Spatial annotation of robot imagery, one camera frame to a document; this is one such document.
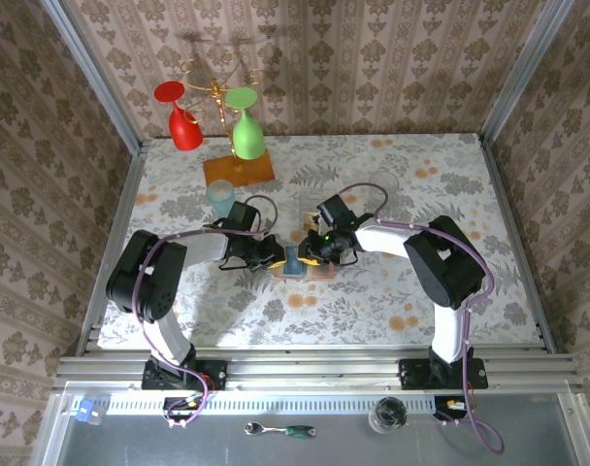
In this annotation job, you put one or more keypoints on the blue credit card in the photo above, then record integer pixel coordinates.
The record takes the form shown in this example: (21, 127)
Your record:
(294, 262)

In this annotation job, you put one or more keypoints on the gold credit card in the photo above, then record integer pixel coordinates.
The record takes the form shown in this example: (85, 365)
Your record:
(309, 221)

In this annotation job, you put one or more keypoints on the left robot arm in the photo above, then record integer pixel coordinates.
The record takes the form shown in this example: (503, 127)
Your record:
(154, 276)

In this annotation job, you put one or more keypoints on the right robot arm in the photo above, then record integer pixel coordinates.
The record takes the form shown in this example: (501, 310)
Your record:
(445, 262)

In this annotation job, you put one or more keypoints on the floral patterned tablecloth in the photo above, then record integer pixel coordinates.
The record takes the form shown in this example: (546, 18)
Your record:
(372, 310)

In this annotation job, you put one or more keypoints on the clear glass tumbler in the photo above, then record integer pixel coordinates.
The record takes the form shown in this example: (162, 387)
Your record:
(391, 182)

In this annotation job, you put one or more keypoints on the green wine glass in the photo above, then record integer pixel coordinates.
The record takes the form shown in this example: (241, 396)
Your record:
(249, 138)

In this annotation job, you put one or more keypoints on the red wine glass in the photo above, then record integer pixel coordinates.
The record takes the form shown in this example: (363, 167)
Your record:
(183, 128)

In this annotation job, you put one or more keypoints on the black power connector block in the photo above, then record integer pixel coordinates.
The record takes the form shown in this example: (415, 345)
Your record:
(178, 405)
(445, 410)

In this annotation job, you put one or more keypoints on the clear glass jar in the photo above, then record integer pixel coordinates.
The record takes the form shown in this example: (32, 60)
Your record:
(387, 415)

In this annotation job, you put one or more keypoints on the grey metal bench plate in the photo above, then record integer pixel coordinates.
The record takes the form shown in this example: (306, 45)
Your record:
(324, 451)

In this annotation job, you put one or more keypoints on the blue white plastic connector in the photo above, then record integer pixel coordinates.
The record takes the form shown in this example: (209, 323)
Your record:
(84, 410)

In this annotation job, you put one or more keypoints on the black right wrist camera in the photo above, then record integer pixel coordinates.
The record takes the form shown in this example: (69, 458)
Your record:
(334, 209)

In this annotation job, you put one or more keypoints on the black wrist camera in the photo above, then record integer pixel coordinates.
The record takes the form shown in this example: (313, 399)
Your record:
(334, 209)
(242, 216)

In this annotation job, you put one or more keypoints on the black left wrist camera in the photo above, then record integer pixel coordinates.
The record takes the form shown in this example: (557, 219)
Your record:
(242, 216)

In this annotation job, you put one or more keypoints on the aluminium frame cross rail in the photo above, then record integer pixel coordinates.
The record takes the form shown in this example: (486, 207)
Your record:
(314, 369)

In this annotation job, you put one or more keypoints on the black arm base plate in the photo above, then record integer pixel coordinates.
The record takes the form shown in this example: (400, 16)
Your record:
(212, 376)
(414, 376)

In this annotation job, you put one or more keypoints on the aluminium frame side rail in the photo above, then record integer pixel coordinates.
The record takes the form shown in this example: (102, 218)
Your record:
(125, 194)
(511, 218)

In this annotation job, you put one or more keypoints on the aluminium frame post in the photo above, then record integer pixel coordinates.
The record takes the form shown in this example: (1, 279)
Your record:
(523, 73)
(93, 73)

